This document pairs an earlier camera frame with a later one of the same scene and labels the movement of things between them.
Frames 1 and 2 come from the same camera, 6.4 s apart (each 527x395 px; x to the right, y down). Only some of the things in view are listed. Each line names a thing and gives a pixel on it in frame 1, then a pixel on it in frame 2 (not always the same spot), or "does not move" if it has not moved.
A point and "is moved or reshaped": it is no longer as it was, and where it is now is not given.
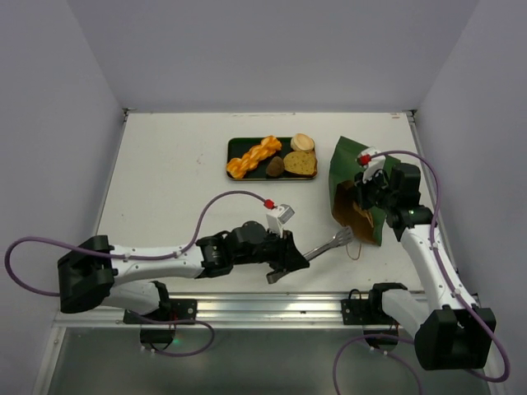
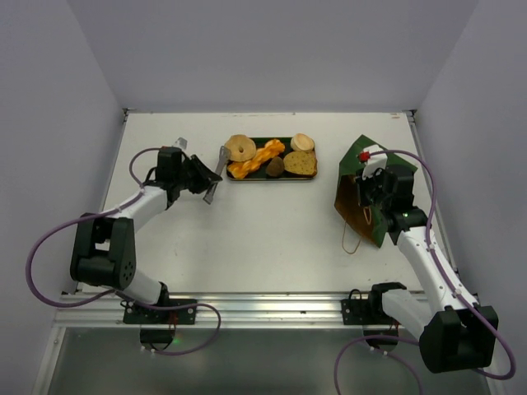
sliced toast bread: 300,163 does not move
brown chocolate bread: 275,167 does not move
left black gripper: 288,257 to 206,176
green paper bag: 345,174 is moved or reshaped
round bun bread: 302,142 does not move
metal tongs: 344,237 to 211,191
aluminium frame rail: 276,310 does not move
